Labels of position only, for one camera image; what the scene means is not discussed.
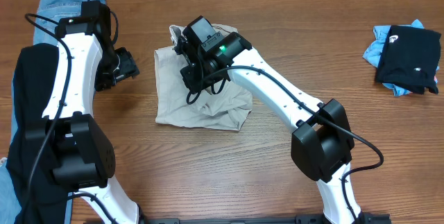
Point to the beige khaki shorts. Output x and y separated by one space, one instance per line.
227 110

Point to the black folded shorts with logo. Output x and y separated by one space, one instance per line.
410 58

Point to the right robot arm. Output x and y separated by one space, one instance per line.
321 140

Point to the black garment on left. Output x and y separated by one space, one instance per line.
32 85

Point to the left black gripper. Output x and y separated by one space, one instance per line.
129 68

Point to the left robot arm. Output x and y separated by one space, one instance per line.
74 152

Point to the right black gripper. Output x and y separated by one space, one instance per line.
193 84

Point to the light blue folded garment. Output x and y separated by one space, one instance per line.
373 54

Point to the light blue denim jeans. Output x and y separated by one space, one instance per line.
55 10

